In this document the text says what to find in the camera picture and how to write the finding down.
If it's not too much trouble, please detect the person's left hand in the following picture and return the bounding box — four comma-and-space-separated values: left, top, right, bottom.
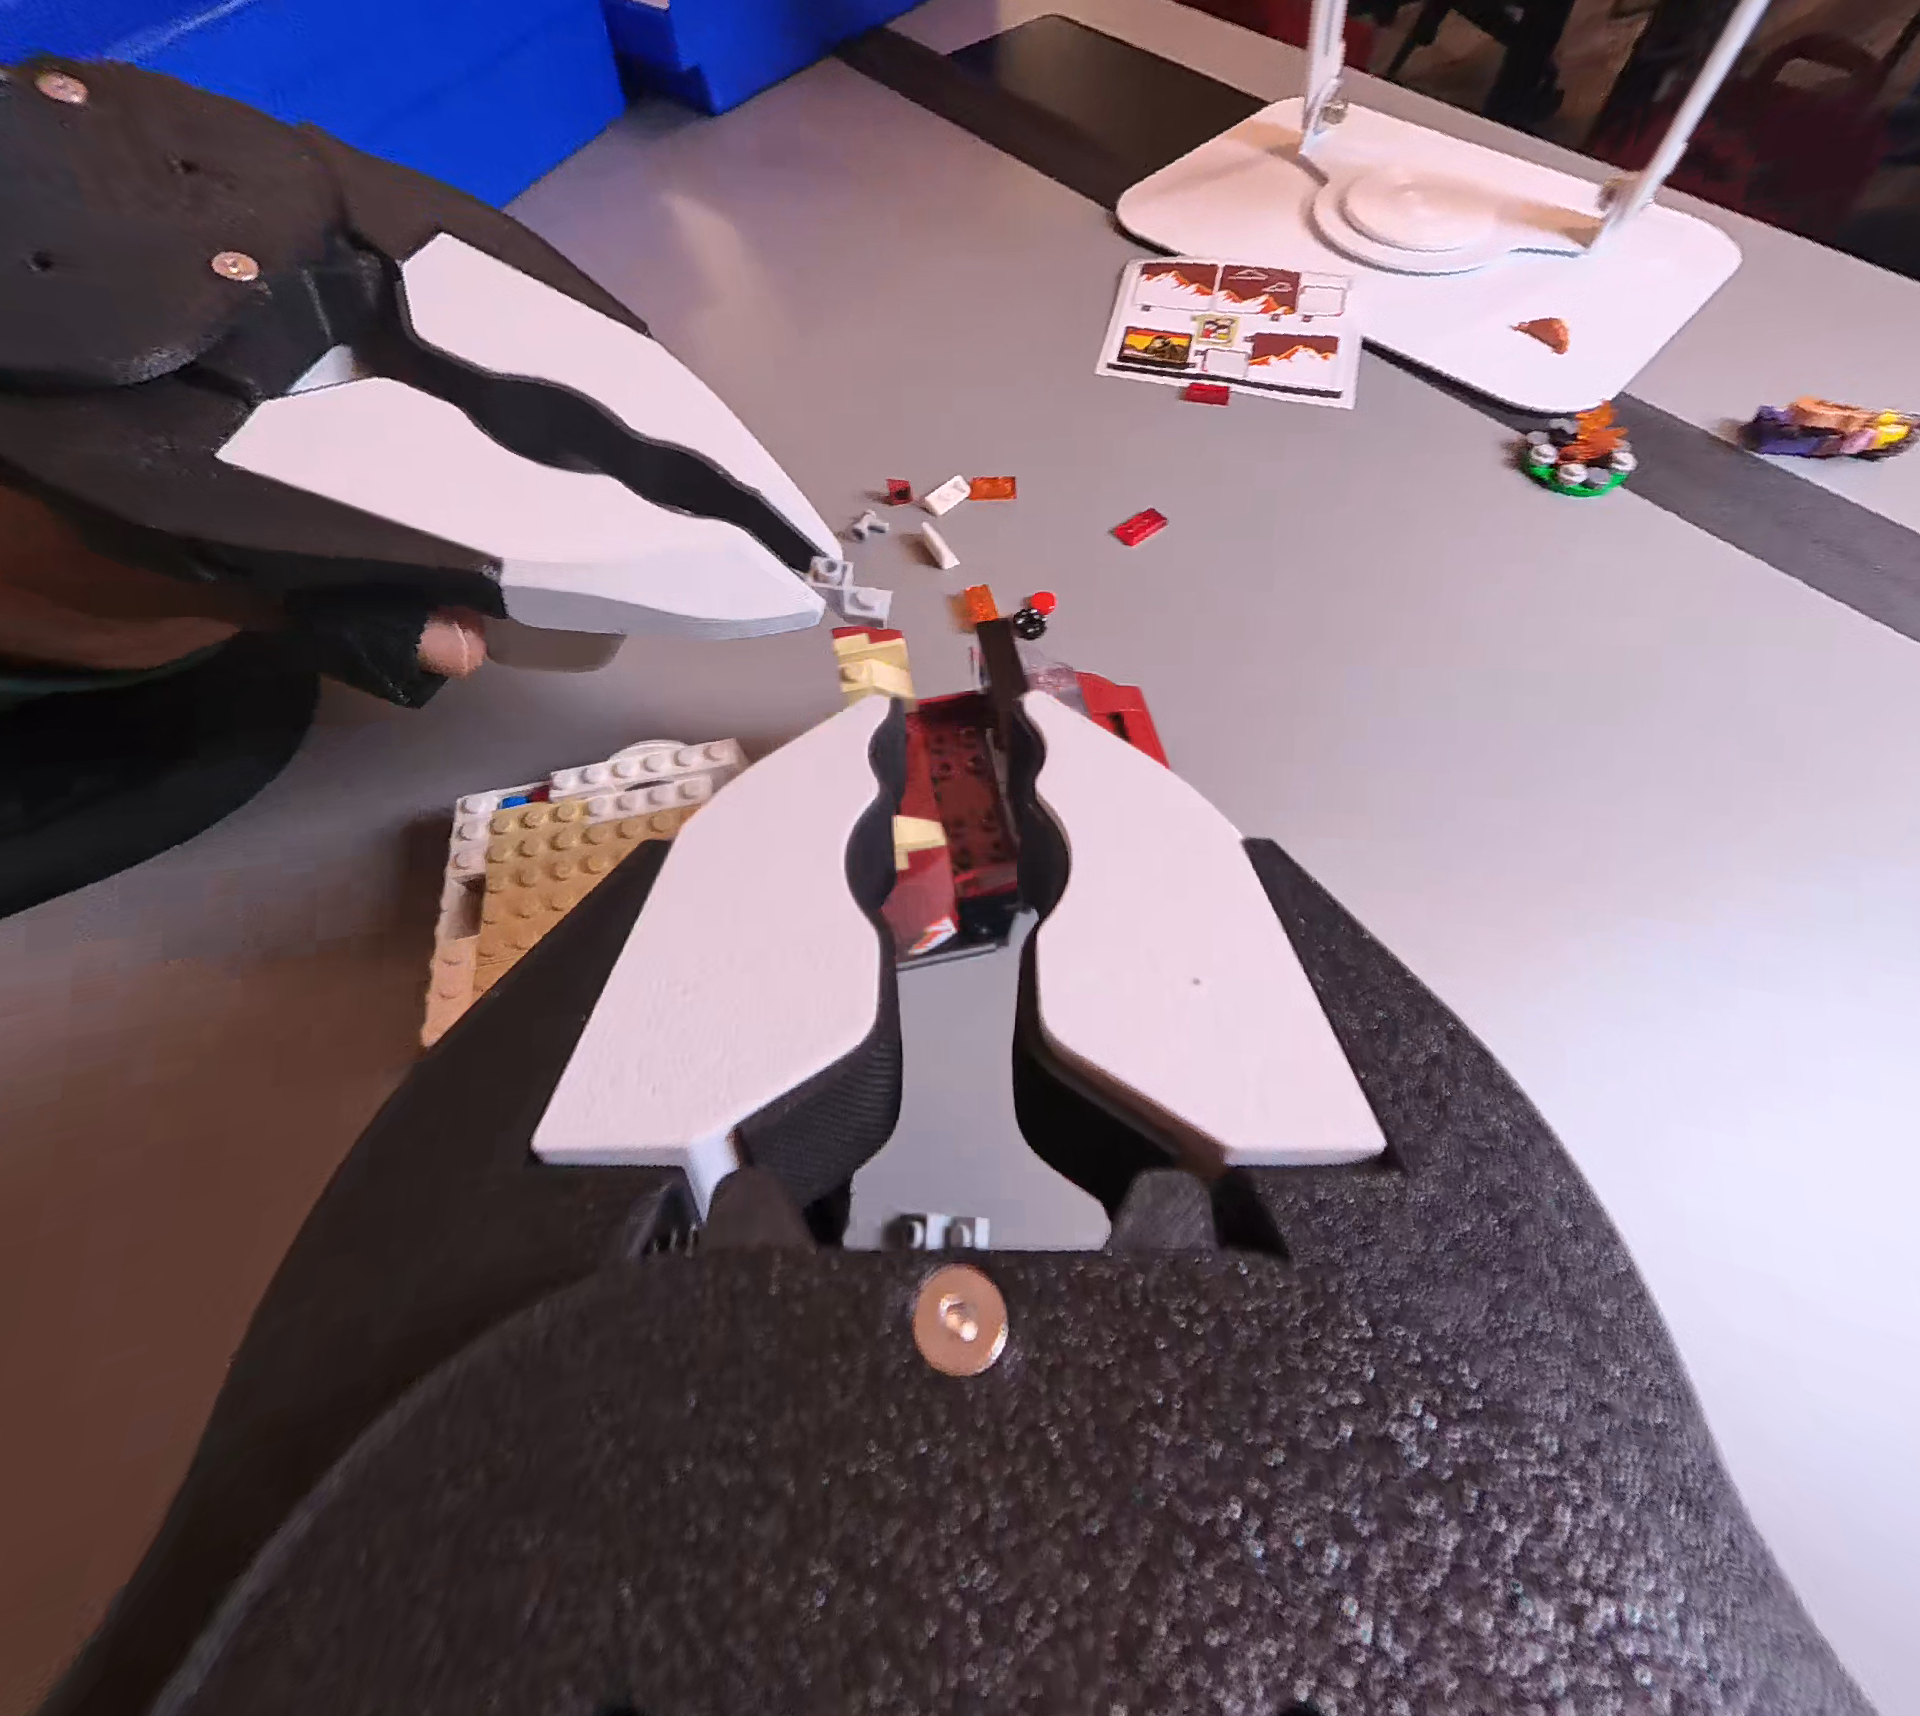
0, 477, 491, 710

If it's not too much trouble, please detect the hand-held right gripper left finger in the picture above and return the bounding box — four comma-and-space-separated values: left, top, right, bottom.
527, 696, 910, 1245

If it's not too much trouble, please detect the white booklet stand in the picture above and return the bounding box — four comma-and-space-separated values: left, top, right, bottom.
1115, 0, 1877, 413

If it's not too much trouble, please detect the purple brick minifigure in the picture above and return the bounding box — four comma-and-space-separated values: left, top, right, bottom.
1739, 396, 1920, 462

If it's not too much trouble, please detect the grey desk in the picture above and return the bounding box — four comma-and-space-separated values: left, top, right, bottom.
0, 0, 1920, 1716

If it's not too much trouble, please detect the printed sticker sheet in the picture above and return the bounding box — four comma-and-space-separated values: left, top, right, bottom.
1097, 252, 1363, 410

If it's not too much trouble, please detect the tan white red brick vehicle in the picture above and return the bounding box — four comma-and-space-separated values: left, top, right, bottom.
420, 612, 1176, 1050

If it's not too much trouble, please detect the light grey plate brick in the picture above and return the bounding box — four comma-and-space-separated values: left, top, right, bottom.
805, 552, 897, 626

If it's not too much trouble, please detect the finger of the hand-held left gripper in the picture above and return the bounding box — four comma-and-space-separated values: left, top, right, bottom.
393, 230, 845, 574
213, 372, 827, 638

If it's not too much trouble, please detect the brick campfire build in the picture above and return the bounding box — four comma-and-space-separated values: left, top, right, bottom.
1518, 399, 1633, 499

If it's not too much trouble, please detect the black textured cushion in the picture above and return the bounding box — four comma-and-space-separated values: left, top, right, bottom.
0, 635, 324, 916

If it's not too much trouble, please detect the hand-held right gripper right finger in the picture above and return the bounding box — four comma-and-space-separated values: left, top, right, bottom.
1007, 690, 1392, 1247

